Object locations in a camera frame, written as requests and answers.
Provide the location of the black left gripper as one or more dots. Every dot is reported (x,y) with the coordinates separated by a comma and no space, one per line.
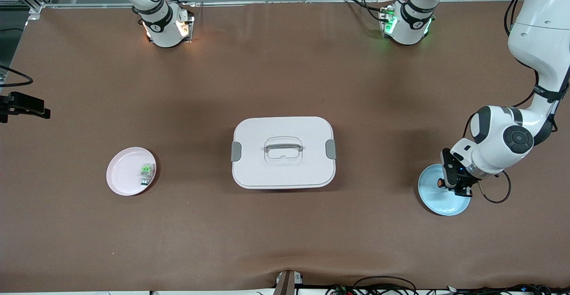
(464,183)

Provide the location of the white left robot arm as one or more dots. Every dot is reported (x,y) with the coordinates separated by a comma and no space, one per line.
(503,148)

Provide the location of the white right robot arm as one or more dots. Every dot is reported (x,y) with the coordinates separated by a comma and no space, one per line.
(162,28)

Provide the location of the white lidded storage box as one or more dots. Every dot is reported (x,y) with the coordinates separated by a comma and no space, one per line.
(285,170)

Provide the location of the light blue round plate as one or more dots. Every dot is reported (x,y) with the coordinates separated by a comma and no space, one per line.
(445,206)

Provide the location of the pink round plate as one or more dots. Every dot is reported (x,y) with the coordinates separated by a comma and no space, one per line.
(124,175)

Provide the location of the grey camera stand post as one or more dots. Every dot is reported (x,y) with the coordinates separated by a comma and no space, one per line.
(287,284)

